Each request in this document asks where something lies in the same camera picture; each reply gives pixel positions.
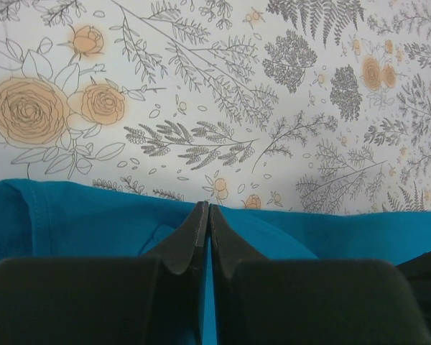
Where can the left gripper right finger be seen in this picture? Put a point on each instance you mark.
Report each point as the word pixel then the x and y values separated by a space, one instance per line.
pixel 305 278

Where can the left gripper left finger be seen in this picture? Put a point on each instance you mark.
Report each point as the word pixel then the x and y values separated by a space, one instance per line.
pixel 155 298

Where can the teal blue t shirt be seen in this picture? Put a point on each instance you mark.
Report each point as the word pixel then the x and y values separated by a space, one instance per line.
pixel 57 219

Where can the floral patterned table mat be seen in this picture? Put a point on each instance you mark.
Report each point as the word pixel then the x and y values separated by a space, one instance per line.
pixel 317 106

